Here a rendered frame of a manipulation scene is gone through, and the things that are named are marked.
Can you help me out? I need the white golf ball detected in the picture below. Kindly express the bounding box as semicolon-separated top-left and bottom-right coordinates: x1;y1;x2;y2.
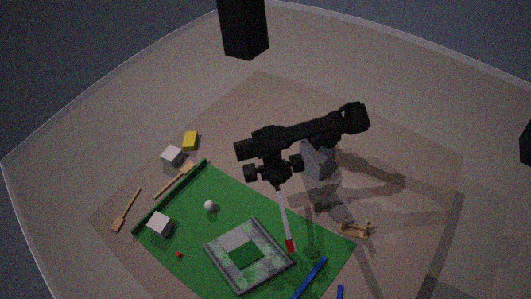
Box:
204;200;215;212

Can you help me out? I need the green putting mat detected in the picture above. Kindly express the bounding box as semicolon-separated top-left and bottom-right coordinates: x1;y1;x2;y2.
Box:
134;163;357;299

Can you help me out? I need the yellow block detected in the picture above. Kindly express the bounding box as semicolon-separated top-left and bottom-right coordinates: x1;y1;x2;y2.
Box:
181;131;198;152

